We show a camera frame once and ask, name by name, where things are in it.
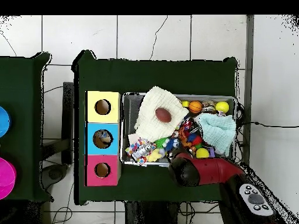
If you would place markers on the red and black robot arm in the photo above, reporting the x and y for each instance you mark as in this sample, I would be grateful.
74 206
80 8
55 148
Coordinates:
217 170

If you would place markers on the wooden box with three holes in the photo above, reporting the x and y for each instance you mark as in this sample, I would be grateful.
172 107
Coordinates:
91 149

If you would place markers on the cream knitted cloth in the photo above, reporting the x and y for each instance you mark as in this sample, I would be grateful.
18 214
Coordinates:
151 126

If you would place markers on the brown toy football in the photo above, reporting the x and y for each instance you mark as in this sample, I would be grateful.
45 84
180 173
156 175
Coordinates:
163 115

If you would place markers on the colourful dotted cloth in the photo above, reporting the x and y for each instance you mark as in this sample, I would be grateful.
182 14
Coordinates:
134 147

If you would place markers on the blue spiky ball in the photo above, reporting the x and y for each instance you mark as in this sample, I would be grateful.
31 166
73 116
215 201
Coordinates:
171 143

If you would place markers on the yellow plush toy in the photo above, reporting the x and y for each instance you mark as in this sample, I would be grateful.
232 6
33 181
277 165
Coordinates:
154 155

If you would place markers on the dark green table cloth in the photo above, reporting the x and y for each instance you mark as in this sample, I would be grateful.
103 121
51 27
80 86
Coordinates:
151 77
23 81

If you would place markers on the orange toy basketball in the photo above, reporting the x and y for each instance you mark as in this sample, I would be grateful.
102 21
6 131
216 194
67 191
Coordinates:
195 106

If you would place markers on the yellow foam ball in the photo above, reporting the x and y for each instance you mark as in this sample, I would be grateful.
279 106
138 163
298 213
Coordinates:
222 107
202 153

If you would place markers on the light blue knitted cloth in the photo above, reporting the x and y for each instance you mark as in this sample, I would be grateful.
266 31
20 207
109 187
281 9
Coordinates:
219 130

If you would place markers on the blue round container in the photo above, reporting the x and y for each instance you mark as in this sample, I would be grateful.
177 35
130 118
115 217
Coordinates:
4 121

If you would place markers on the magenta round container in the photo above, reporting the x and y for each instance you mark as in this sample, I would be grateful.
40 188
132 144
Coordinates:
6 177

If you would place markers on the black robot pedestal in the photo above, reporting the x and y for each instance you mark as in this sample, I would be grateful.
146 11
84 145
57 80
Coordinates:
151 214

